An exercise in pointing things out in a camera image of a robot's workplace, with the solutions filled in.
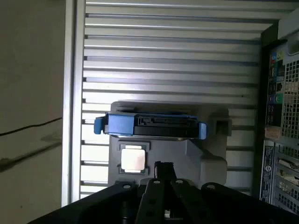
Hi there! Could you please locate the black floor cable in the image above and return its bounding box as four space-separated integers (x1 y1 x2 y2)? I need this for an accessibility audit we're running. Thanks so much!
0 117 63 136

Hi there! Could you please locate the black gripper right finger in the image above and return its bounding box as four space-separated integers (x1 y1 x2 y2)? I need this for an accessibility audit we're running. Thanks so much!
164 161 299 224

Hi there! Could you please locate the hard disk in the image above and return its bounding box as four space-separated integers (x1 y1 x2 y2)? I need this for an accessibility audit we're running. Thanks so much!
93 111 208 141

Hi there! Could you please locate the silver CPU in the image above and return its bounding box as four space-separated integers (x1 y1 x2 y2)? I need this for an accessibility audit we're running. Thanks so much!
121 146 147 173

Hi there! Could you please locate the grey parts rack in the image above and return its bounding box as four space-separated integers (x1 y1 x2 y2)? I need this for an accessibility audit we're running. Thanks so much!
108 100 232 190

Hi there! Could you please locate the open grey PC case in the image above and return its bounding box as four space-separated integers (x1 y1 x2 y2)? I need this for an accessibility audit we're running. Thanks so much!
253 0 299 210

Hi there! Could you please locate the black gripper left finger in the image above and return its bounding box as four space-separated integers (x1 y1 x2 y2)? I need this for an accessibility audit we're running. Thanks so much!
35 161 165 224

